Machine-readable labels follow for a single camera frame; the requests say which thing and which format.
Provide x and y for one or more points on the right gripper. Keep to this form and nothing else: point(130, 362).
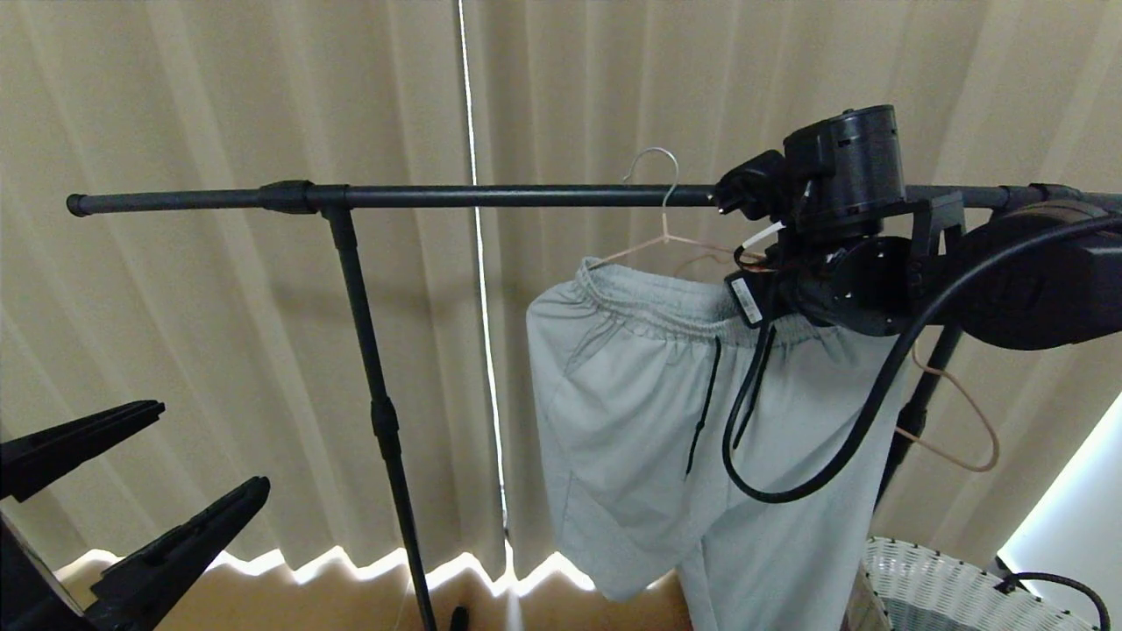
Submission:
point(859, 289)

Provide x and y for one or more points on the pink clothes hanger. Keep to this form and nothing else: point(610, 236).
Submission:
point(664, 219)
point(997, 447)

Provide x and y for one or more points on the pale grey shorts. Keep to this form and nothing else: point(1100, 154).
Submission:
point(631, 421)

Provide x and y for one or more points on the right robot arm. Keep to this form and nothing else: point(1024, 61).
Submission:
point(1034, 289)

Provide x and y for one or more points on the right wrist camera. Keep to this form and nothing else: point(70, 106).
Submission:
point(754, 184)

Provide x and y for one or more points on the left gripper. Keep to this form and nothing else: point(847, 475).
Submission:
point(17, 613)

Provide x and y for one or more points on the black clothes rack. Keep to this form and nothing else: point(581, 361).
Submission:
point(175, 200)

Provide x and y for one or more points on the white laundry basket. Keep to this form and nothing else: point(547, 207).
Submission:
point(929, 587)

